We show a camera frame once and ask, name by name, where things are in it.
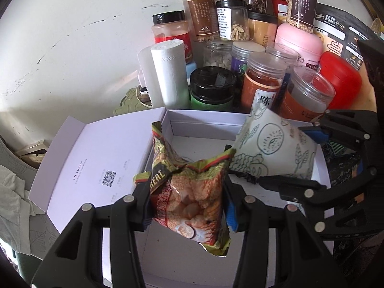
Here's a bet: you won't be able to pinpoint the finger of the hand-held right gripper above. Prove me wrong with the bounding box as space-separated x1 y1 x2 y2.
228 166 378 232
298 109 380 168

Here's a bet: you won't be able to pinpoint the tall jar of grains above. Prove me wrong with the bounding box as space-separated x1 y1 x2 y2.
286 0 318 33

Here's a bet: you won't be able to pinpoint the white printed snack packet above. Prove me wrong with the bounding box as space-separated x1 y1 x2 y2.
229 106 318 180

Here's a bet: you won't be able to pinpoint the clear jar red powder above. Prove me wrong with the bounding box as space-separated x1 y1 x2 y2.
241 52 288 113

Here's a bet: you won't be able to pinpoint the tall jar brown label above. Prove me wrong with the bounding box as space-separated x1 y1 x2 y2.
180 0 221 42

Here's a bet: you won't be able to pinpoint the clear plastic jar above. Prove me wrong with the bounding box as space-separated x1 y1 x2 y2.
265 42 297 75

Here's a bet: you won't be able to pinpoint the translucent white container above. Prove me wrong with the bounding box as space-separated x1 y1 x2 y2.
137 48 155 108

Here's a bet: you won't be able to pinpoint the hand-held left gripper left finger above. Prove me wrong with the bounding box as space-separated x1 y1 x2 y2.
31 183 153 288

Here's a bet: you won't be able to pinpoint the red spice jar black lid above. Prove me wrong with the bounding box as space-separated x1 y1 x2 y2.
151 10 192 63

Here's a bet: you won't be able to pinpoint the green ornate trivet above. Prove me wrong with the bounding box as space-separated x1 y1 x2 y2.
115 87 153 116

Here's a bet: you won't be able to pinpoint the grey leaf pattern chair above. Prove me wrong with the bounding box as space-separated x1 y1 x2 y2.
0 138 60 255

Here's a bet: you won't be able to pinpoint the red canister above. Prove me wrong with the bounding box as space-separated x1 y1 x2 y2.
318 51 362 110

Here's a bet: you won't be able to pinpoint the dark jar black lid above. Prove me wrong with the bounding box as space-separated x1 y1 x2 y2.
190 67 237 113

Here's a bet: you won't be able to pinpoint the white cardboard box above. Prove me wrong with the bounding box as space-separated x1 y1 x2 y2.
28 108 335 288

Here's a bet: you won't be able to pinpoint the beige perforated box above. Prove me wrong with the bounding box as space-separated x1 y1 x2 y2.
18 139 50 168

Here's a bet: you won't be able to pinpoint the orange jar black lid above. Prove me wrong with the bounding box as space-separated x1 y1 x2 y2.
248 12 278 47

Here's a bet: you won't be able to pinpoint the wide clear jar orange label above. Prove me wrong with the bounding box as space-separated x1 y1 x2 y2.
277 65 336 122

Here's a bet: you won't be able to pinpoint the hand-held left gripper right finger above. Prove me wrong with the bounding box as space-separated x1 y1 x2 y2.
222 174 345 288

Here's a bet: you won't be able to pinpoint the pink lid jar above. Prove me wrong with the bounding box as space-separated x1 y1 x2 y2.
274 23 324 72

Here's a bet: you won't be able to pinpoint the beige cloth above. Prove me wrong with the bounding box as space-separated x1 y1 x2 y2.
0 163 38 254

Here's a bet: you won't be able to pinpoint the green snack packet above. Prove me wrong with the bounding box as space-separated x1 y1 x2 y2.
133 121 237 257

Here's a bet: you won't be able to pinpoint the green chair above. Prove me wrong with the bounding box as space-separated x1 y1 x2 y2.
13 250 33 276

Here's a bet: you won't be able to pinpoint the clear jar white pieces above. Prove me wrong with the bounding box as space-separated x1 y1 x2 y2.
203 39 234 69

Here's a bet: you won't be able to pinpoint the jar of dried slices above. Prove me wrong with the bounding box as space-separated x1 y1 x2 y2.
216 0 250 42

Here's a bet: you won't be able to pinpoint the white paper roll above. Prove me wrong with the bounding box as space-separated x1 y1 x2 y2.
151 40 190 110

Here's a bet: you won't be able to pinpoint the black foil pouch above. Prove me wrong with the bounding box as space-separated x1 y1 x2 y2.
313 3 375 72

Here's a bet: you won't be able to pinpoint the clear jar purple label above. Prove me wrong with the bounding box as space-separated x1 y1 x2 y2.
231 41 266 80

